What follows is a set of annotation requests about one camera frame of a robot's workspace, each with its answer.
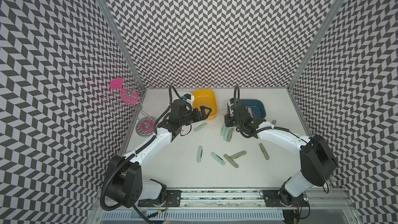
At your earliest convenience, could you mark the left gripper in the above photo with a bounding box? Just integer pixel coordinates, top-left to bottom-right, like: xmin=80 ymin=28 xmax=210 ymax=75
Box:
xmin=180 ymin=105 xmax=212 ymax=125

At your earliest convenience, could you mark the yellow storage box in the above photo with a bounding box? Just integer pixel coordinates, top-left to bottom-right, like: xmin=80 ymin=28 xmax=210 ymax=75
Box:
xmin=193 ymin=89 xmax=218 ymax=120

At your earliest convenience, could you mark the dark teal storage box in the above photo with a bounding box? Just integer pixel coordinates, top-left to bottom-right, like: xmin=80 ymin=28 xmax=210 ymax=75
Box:
xmin=240 ymin=99 xmax=266 ymax=119

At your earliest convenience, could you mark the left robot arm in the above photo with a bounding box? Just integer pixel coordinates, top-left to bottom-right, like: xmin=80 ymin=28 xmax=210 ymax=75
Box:
xmin=99 ymin=86 xmax=212 ymax=211

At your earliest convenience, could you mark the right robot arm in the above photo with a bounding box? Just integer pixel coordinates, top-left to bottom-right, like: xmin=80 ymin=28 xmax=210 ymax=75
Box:
xmin=224 ymin=86 xmax=338 ymax=206

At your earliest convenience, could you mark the mint fruit knife far left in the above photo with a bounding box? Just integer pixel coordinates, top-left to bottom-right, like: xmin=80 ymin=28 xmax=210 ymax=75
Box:
xmin=193 ymin=122 xmax=208 ymax=132

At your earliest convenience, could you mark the mint fruit knife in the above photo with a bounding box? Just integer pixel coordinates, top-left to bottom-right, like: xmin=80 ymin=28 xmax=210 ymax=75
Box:
xmin=197 ymin=145 xmax=203 ymax=163
xmin=210 ymin=151 xmax=226 ymax=166
xmin=193 ymin=122 xmax=208 ymax=132
xmin=220 ymin=124 xmax=227 ymax=136
xmin=223 ymin=128 xmax=230 ymax=141

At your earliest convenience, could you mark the white storage box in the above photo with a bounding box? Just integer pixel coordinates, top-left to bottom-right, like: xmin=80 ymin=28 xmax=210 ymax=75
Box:
xmin=172 ymin=90 xmax=194 ymax=104

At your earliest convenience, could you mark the mint fruit knife upper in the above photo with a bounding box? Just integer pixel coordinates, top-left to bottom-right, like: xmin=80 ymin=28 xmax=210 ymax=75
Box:
xmin=220 ymin=124 xmax=227 ymax=136

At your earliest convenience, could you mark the mint fruit knife middle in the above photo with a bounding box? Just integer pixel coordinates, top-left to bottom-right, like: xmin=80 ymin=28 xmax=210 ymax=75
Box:
xmin=223 ymin=128 xmax=230 ymax=141

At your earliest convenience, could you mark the olive fruit knife angled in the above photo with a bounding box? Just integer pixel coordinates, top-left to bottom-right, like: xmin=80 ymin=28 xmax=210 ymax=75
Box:
xmin=230 ymin=150 xmax=247 ymax=160

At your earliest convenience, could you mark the mint fruit knife lower left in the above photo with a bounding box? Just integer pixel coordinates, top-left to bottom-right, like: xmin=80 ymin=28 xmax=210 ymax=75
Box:
xmin=197 ymin=145 xmax=203 ymax=163

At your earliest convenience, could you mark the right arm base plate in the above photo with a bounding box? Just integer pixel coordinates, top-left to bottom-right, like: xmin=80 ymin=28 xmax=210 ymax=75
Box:
xmin=260 ymin=189 xmax=308 ymax=208

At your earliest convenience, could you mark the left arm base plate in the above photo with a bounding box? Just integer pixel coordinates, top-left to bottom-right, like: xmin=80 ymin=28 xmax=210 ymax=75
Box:
xmin=138 ymin=189 xmax=182 ymax=208

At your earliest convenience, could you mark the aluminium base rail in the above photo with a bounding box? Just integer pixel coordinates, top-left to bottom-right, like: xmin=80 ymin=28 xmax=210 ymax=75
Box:
xmin=168 ymin=187 xmax=354 ymax=210

